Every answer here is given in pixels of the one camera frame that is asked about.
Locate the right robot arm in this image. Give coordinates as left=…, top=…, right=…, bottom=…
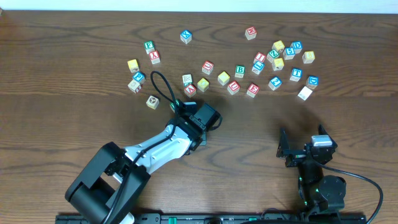
left=276, top=125, right=346, bottom=221

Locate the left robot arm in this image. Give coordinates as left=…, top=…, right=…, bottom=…
left=65, top=102, right=222, bottom=223

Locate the green N block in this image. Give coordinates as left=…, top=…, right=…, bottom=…
left=170, top=100, right=179, bottom=112

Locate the red A block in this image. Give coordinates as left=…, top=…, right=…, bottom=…
left=184, top=84, right=197, bottom=98

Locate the yellow J block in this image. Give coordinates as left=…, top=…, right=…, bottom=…
left=197, top=78, right=210, bottom=92

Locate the plain wood block right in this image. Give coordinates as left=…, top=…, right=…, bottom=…
left=298, top=86, right=313, bottom=101

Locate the plain wood block green side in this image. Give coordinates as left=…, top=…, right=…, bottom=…
left=182, top=74, right=193, bottom=87

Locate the plain block face picture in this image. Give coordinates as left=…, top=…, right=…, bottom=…
left=146, top=96, right=160, bottom=110

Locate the blue D block lower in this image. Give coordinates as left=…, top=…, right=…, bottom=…
left=305, top=76, right=319, bottom=90

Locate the blue d block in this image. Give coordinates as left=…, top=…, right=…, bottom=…
left=305, top=76, right=319, bottom=90
left=290, top=41, right=303, bottom=54

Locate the red U block lower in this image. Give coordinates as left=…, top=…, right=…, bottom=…
left=227, top=80, right=240, bottom=95

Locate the red u block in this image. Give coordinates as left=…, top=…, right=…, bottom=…
left=201, top=60, right=214, bottom=75
left=227, top=80, right=240, bottom=95

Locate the yellow C block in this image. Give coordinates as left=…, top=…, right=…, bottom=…
left=218, top=71, right=230, bottom=86

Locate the red U block upper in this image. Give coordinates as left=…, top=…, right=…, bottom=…
left=201, top=60, right=214, bottom=75

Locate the blue 2 block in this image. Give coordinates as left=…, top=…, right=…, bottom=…
left=269, top=76, right=282, bottom=91

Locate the blue T block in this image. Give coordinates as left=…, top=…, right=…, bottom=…
left=289, top=68, right=303, bottom=82

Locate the red E block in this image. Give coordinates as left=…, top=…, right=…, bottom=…
left=246, top=83, right=260, bottom=98

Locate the green B block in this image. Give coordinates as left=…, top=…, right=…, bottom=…
left=235, top=65, right=246, bottom=78

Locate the plain wood block red side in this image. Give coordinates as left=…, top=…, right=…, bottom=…
left=127, top=80, right=142, bottom=93

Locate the blue P block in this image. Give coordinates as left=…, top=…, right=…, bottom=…
left=132, top=72, right=146, bottom=85

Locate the yellow 8 block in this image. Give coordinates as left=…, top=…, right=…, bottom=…
left=302, top=51, right=315, bottom=64

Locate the red Y block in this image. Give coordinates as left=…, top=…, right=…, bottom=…
left=149, top=50, right=160, bottom=65

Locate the yellow block middle right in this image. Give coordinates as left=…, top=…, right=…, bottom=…
left=272, top=58, right=284, bottom=71

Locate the yellow block far left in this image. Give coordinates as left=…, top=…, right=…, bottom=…
left=127, top=59, right=140, bottom=73

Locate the blue L block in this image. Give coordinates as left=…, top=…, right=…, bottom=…
left=252, top=61, right=265, bottom=75

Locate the blue 5 block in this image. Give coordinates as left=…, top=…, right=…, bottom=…
left=283, top=47, right=295, bottom=60

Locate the blue X block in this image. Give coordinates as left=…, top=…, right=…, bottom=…
left=180, top=30, right=192, bottom=44

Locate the green F block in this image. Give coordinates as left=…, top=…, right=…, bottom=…
left=144, top=40, right=155, bottom=54

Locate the blue D block upper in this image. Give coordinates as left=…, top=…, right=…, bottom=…
left=290, top=41, right=303, bottom=54

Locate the red I block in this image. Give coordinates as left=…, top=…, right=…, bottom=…
left=253, top=52, right=266, bottom=64

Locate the green Z block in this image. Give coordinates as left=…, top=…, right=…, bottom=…
left=266, top=49, right=280, bottom=63

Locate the yellow block upper right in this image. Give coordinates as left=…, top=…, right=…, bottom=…
left=272, top=40, right=285, bottom=53

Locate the red H block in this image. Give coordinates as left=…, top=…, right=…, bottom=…
left=245, top=26, right=257, bottom=40

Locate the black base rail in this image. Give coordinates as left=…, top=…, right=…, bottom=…
left=55, top=212, right=368, bottom=224

